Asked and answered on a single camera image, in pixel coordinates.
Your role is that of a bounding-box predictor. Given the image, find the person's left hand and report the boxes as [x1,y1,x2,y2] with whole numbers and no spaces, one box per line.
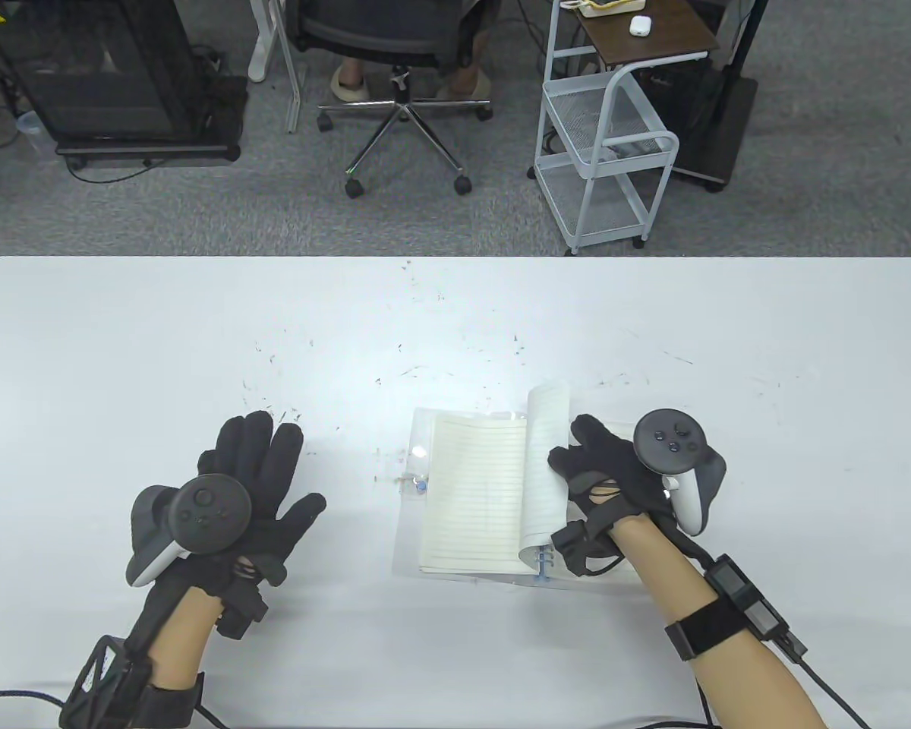
[125,410,327,639]

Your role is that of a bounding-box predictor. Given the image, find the person's right hand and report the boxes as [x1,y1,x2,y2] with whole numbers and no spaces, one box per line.
[548,414,703,578]

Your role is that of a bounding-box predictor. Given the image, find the spiral notebook with clear cover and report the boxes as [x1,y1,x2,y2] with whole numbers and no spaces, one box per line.
[392,380,695,602]

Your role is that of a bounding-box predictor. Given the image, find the person's left forearm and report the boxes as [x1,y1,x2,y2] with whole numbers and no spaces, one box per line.
[148,589,225,689]

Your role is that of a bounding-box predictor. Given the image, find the person's right forearm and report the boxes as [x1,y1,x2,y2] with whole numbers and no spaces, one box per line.
[607,513,832,729]

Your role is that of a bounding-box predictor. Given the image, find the dark grey right hand controller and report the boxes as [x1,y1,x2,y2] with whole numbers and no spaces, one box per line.
[632,409,728,538]

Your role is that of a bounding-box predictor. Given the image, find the dark grey hand controller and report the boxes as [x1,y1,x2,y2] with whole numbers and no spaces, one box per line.
[632,409,728,538]
[125,474,253,588]

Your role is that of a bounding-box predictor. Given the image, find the dark grey left hand controller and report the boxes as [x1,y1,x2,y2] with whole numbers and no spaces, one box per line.
[125,474,253,588]

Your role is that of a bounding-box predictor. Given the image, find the black monitor stand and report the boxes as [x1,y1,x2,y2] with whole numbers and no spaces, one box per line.
[672,0,769,194]

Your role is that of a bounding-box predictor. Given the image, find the beige slipper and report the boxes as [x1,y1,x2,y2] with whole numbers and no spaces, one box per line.
[433,74,494,101]
[330,62,373,99]

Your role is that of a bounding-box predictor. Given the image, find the clear plastic cup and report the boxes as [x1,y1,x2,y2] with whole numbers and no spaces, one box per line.
[15,110,46,156]

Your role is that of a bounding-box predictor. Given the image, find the black rolling cabinet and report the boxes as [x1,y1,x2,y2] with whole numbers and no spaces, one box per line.
[0,0,242,168]

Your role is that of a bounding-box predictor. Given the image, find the white cart with wooden top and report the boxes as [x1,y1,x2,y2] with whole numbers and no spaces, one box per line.
[533,0,722,255]

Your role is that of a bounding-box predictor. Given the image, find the black office chair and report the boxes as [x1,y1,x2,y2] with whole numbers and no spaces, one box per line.
[285,0,494,200]

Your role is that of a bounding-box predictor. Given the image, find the black right wrist strap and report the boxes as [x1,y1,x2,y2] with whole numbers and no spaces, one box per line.
[664,600,752,660]

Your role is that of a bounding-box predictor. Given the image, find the black wrist strap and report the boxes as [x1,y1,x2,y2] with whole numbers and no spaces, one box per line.
[664,600,752,660]
[133,672,206,729]

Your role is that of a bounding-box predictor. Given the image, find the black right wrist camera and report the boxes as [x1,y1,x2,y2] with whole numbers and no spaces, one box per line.
[702,554,809,661]

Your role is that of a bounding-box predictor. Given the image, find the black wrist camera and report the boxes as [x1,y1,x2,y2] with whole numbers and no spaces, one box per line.
[59,636,153,729]
[702,554,809,661]

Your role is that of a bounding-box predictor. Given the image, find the black left wrist strap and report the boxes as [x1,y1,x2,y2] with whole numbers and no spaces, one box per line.
[133,672,206,729]

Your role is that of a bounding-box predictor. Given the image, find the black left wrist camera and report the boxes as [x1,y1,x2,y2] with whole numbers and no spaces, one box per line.
[59,636,153,729]

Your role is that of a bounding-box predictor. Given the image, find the black right camera cable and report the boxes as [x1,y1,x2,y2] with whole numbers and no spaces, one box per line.
[793,653,874,729]

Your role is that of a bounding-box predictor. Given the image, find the black camera cable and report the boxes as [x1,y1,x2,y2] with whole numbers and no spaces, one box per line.
[0,686,66,712]
[793,653,874,729]

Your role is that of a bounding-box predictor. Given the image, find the black floor cable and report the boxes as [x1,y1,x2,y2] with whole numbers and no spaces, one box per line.
[67,156,160,184]

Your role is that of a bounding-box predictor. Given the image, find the black left camera cable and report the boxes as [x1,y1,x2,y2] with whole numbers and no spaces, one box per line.
[0,686,66,712]

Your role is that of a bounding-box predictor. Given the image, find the white desk frame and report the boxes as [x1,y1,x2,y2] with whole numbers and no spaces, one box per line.
[247,0,308,134]

